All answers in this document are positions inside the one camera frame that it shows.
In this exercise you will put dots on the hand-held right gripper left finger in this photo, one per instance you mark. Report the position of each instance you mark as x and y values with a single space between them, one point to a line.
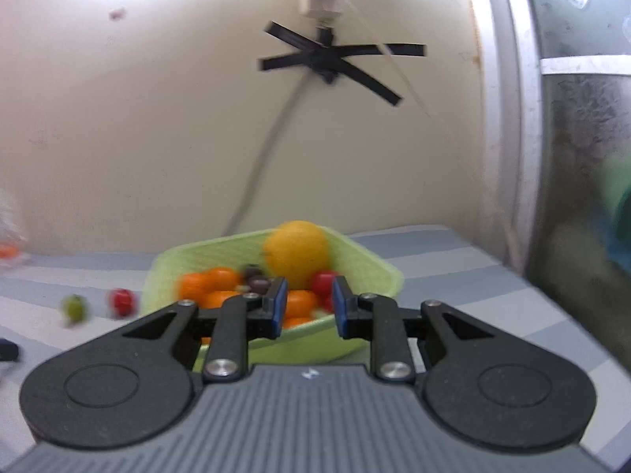
280 305

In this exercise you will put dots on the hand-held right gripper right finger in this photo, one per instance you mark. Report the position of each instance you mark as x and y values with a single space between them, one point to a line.
339 305

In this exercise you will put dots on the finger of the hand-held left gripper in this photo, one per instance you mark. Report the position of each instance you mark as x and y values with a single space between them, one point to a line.
7 350
280 305

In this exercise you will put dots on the small orange tomato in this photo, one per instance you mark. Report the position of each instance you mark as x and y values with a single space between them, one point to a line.
296 322

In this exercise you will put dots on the large red tomato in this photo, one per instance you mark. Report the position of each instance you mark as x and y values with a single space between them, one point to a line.
323 281

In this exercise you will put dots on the light green plastic basket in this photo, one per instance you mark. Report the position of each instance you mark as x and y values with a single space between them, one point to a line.
355 263

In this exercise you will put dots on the large yellow citrus fruit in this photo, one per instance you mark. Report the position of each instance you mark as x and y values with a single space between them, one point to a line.
297 254

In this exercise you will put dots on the orange mandarin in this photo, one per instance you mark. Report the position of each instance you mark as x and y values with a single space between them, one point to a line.
193 286
219 299
222 278

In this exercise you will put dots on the green tomato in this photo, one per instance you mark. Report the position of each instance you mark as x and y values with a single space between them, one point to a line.
75 308

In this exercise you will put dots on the small orange item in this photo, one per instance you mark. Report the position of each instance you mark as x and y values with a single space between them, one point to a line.
7 251

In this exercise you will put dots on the striped bed sheet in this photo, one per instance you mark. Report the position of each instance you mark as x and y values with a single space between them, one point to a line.
443 256

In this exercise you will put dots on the clear plastic bag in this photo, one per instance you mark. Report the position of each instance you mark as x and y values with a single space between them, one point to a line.
10 226

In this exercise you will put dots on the black tape cross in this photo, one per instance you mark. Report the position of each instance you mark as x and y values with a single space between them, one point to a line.
325 59

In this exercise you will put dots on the green and blue blurred object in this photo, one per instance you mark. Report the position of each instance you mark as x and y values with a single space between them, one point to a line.
616 212

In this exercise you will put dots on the white plug adapter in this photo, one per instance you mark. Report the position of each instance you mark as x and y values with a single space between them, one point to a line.
320 7

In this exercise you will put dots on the frosted window pane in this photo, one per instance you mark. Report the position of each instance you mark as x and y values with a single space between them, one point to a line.
586 118

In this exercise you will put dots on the metal window frame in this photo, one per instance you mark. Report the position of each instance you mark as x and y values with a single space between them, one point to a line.
507 108

